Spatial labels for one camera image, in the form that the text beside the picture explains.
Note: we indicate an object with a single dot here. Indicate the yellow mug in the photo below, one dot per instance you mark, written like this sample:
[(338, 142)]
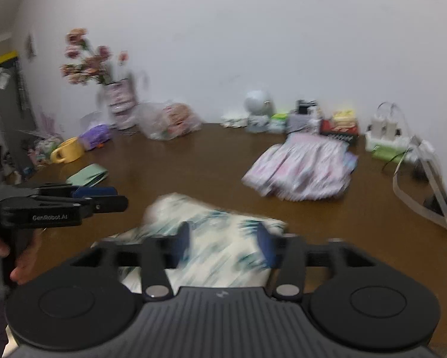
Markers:
[(68, 151)]

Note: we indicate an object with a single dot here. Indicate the white teal floral cloth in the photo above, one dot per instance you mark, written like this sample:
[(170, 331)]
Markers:
[(223, 250)]

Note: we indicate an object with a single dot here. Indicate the white round desk lamp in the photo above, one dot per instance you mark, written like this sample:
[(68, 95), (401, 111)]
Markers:
[(260, 107)]

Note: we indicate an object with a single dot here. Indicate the pink white ruffled dress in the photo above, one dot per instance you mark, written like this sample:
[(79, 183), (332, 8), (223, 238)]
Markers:
[(304, 167)]

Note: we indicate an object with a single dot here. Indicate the grey cabinet with yellow box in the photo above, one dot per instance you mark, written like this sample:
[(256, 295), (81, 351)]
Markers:
[(17, 121)]

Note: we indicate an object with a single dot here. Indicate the purple tissue pack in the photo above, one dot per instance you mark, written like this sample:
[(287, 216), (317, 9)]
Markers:
[(95, 136)]

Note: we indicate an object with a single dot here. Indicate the green folded pouch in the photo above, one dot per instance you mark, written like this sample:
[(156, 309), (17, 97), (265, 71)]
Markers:
[(89, 176)]

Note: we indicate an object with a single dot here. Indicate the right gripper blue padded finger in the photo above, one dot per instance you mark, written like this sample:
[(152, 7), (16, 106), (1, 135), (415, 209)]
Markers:
[(179, 244), (269, 246)]

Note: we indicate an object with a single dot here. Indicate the pink artificial flower bouquet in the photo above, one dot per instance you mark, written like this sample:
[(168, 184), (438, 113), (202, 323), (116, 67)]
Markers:
[(92, 64)]

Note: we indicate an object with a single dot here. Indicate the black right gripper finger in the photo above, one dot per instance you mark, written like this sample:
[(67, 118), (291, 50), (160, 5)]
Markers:
[(109, 204)]

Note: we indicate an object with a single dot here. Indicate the pink patterned vase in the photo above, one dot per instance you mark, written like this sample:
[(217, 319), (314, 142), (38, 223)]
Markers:
[(120, 100)]

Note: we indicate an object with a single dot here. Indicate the clear plastic snack bag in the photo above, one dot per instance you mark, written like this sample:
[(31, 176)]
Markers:
[(166, 121)]

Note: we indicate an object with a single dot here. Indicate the white power strip with chargers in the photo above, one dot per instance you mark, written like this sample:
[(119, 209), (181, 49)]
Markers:
[(390, 138)]

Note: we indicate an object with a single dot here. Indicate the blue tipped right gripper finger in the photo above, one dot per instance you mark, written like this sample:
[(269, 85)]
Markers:
[(83, 192)]

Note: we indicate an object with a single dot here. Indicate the small grey box with screen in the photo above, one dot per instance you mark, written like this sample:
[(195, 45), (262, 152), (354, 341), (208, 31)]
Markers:
[(306, 117)]

